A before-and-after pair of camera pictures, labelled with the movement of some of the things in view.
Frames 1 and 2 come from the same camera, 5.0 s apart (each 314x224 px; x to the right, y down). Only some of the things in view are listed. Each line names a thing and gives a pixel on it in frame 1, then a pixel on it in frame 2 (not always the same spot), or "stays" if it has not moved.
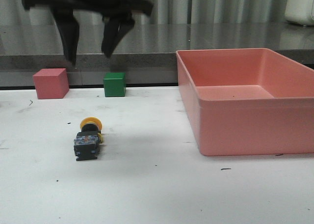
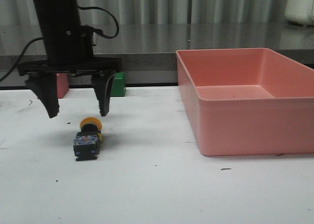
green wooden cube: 115,84 stays
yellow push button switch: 87,142 stays
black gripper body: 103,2 → 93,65
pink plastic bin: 250,101 stays
